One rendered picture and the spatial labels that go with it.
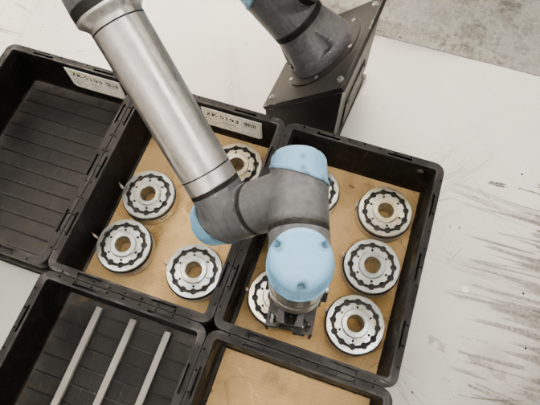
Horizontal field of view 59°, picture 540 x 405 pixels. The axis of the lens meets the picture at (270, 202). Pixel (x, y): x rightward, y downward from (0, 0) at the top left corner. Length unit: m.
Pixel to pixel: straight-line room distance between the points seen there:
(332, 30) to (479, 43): 1.47
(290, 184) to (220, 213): 0.12
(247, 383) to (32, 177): 0.60
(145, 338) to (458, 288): 0.64
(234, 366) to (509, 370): 0.55
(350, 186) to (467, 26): 1.59
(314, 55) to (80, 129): 0.51
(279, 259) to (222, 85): 0.79
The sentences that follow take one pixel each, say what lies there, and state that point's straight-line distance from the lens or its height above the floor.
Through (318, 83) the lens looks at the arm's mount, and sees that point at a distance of 0.99.
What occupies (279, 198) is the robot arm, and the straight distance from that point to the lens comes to 0.58.
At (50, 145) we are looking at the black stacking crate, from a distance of 1.11.
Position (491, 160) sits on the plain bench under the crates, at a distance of 1.23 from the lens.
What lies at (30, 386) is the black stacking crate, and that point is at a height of 0.83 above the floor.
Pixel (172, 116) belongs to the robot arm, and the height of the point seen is 1.18.
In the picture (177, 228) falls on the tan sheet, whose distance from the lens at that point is 0.95.
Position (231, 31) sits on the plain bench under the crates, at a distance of 1.36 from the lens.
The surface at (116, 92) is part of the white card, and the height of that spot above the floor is 0.88.
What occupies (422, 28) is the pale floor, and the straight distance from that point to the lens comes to 2.39.
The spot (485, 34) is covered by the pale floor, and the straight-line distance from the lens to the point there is 2.46.
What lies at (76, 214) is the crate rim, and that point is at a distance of 0.91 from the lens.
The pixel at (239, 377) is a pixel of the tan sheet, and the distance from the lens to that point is 0.88.
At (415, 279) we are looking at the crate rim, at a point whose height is 0.92.
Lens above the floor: 1.70
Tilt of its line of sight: 68 degrees down
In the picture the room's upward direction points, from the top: 2 degrees counter-clockwise
